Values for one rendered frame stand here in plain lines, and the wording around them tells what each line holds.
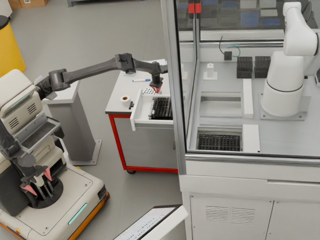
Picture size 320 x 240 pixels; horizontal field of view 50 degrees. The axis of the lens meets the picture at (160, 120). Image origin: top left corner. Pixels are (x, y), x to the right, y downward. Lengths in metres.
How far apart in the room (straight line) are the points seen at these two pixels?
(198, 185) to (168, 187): 1.08
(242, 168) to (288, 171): 0.21
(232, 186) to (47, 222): 1.34
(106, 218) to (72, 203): 0.34
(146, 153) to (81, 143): 0.62
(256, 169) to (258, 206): 0.32
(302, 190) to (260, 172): 0.24
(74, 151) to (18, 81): 1.38
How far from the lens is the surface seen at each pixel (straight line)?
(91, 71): 1.83
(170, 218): 1.28
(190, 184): 1.75
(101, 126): 3.42
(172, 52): 1.22
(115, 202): 2.81
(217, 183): 1.73
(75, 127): 2.86
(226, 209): 1.95
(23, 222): 2.62
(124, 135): 2.56
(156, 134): 2.48
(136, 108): 2.12
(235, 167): 1.63
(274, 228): 2.10
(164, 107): 2.12
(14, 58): 4.48
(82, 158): 3.13
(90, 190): 2.58
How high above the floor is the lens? 2.29
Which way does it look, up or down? 43 degrees down
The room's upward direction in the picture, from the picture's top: 8 degrees counter-clockwise
